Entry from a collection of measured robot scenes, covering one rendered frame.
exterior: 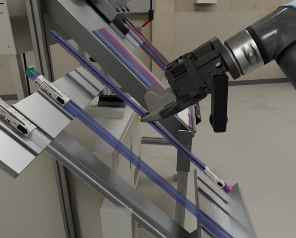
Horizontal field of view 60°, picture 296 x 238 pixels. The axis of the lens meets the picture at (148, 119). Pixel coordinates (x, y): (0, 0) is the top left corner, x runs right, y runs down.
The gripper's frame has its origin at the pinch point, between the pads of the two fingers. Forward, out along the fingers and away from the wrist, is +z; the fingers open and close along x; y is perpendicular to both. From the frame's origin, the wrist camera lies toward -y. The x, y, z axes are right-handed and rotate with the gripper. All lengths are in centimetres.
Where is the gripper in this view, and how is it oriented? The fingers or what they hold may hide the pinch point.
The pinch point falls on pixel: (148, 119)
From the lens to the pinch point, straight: 54.7
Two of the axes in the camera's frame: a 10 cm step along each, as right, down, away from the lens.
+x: -1.1, 3.8, -9.2
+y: -5.4, -8.0, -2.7
